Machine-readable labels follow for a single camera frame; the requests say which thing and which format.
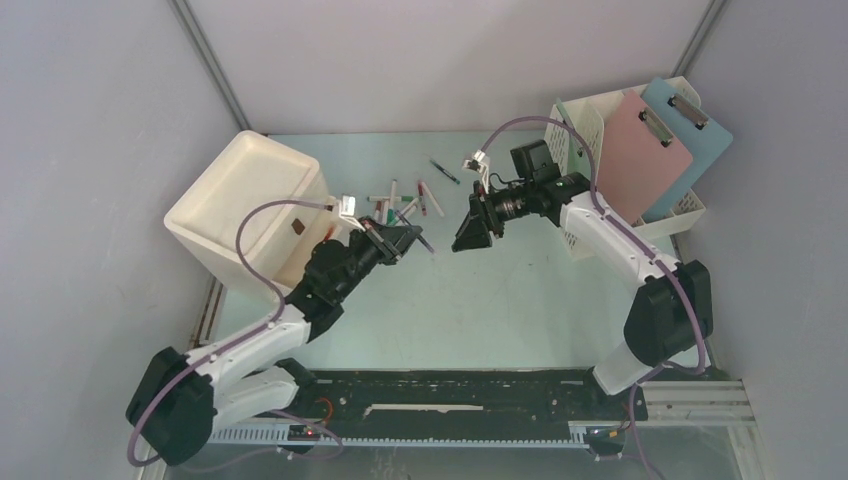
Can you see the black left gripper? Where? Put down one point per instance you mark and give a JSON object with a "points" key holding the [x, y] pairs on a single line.
{"points": [[391, 242]]}

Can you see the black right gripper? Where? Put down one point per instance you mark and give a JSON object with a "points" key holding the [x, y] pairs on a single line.
{"points": [[474, 231]]}

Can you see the red transparent pen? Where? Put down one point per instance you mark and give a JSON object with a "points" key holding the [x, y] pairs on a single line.
{"points": [[421, 197]]}

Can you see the red pen orange cap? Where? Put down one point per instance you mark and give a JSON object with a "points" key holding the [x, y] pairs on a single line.
{"points": [[331, 233]]}

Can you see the green clipboard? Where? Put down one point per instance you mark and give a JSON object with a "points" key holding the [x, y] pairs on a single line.
{"points": [[575, 150]]}

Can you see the white drawer cabinet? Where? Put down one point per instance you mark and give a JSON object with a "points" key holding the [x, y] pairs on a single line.
{"points": [[261, 207]]}

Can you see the pink clipboard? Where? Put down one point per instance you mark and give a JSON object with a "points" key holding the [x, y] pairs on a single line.
{"points": [[640, 159]]}

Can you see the blue clipboard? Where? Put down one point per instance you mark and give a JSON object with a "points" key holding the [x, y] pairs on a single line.
{"points": [[703, 137]]}

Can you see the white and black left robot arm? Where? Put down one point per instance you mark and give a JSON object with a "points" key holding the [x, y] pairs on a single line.
{"points": [[184, 398]]}

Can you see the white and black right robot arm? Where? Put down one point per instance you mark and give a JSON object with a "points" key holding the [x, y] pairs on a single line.
{"points": [[671, 310]]}

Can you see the white marker brown cap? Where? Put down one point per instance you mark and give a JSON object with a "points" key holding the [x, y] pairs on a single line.
{"points": [[378, 212]]}

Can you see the white marker green tip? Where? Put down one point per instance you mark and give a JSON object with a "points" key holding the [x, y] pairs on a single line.
{"points": [[407, 210]]}

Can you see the white marker teal tip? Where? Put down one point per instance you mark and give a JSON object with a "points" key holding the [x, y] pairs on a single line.
{"points": [[392, 195]]}

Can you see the white marker green cap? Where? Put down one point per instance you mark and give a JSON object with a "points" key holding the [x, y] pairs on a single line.
{"points": [[403, 198]]}

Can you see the white chalk stick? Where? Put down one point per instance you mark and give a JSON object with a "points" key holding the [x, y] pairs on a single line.
{"points": [[432, 198]]}

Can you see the green transparent pen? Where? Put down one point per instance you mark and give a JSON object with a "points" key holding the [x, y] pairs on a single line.
{"points": [[444, 171]]}

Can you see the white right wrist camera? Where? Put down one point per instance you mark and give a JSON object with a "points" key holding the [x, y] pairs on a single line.
{"points": [[479, 162]]}

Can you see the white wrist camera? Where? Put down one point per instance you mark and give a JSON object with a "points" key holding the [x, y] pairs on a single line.
{"points": [[344, 212], [479, 162]]}

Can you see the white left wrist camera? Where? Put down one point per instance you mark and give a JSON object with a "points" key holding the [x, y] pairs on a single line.
{"points": [[344, 212]]}

